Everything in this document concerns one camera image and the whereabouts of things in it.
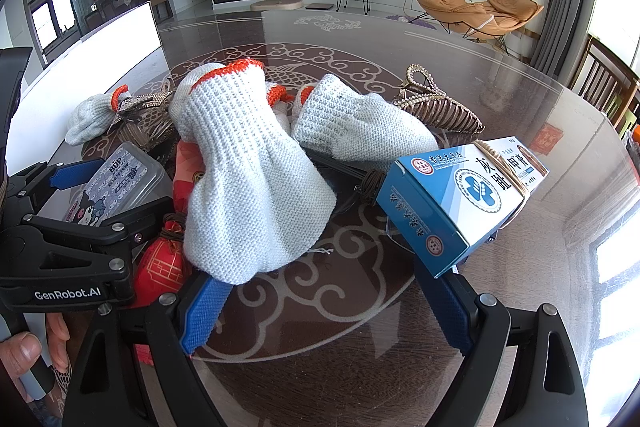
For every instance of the black eyeglasses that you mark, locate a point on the black eyeglasses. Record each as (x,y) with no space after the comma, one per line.
(345,172)

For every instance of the person's left hand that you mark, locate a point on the person's left hand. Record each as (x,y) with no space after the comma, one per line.
(20,354)

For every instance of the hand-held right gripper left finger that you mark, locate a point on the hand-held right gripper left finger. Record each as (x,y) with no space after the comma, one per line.
(202,317)

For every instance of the white knit glove orange cuff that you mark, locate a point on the white knit glove orange cuff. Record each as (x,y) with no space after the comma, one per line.
(87,117)
(360,122)
(278,96)
(250,157)

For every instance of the brown wooden chair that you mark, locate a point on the brown wooden chair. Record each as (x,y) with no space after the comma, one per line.
(600,77)

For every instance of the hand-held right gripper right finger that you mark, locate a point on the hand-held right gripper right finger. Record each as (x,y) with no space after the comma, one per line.
(447,312)

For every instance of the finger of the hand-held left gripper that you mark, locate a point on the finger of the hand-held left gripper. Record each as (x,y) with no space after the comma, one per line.
(125,227)
(75,174)

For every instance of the pearl hair claw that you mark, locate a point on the pearl hair claw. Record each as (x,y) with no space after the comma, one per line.
(445,114)

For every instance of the dark floor scale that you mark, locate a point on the dark floor scale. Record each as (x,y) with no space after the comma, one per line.
(320,6)

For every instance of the orange lounge chair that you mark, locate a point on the orange lounge chair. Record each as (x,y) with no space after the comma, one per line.
(445,2)
(510,7)

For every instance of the clear plastic cartoon case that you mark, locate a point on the clear plastic cartoon case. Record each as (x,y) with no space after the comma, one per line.
(120,182)

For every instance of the purple floor mat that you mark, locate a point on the purple floor mat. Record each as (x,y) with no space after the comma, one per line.
(420,23)

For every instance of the blue medicine box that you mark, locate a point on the blue medicine box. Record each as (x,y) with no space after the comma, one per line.
(450,207)

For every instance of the white storage box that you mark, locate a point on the white storage box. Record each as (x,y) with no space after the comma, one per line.
(75,72)

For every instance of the rhinestone hair claw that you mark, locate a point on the rhinestone hair claw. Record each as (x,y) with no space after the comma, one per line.
(145,127)

